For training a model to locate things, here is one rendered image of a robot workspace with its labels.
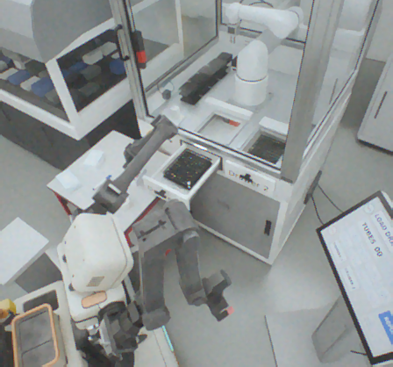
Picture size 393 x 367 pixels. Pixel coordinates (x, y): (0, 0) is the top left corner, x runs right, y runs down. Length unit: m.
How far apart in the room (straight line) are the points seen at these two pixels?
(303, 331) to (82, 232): 1.63
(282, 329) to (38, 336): 1.41
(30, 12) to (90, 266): 1.32
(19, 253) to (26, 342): 0.55
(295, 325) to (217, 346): 0.50
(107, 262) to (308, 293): 1.70
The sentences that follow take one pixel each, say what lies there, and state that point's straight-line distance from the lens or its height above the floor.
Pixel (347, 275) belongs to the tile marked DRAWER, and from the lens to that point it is 1.40.
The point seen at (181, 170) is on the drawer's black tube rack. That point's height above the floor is 0.87.
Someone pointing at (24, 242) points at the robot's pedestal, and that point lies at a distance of 1.93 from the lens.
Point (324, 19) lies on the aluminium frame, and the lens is 1.19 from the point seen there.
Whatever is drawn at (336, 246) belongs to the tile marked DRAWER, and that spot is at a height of 1.01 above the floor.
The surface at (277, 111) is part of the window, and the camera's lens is 1.44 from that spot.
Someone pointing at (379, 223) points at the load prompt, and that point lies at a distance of 1.38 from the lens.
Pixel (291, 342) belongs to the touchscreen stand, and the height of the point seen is 0.04.
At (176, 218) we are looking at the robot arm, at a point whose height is 1.63.
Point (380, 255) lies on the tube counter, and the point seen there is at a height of 1.11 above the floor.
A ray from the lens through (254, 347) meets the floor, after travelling 2.27.
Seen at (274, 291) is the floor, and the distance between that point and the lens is 2.40.
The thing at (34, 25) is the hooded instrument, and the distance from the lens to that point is 1.90.
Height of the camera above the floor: 2.20
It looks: 48 degrees down
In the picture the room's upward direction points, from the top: 6 degrees counter-clockwise
